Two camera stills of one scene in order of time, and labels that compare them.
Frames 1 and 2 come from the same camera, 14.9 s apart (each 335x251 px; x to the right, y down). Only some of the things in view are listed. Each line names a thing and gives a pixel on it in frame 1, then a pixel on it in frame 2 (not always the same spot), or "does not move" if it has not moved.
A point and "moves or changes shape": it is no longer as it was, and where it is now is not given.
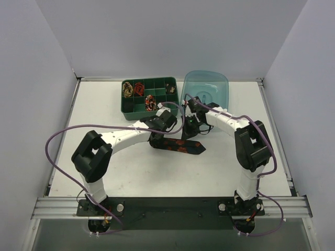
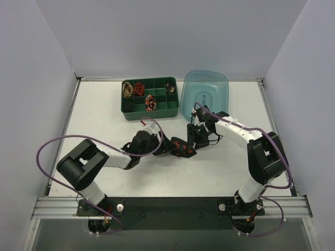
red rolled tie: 139,88 does not move
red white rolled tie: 150,103 does not move
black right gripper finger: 185,134 → 190,139
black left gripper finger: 157,143 → 167,146
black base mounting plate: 175,213 does not move
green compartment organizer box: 140,98 does not move
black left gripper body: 155,137 → 162,144
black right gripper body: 190,126 → 191,134
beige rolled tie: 127,89 does not move
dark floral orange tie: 179,145 moves or changes shape
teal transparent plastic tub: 210,86 does not move
